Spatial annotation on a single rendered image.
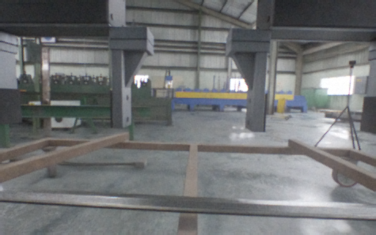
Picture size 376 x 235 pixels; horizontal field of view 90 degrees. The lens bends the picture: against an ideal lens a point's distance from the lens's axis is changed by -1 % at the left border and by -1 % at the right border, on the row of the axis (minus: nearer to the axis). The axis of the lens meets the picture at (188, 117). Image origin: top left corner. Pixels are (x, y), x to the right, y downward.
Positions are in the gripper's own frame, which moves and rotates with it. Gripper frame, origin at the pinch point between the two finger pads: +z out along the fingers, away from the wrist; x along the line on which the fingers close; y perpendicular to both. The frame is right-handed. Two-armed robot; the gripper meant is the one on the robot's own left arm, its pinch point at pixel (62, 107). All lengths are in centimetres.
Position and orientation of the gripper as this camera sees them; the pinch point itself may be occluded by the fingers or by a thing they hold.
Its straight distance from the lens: 25.5
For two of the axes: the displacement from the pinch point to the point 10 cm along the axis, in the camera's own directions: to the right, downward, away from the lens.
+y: 0.2, -1.1, 9.9
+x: -10.0, -0.2, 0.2
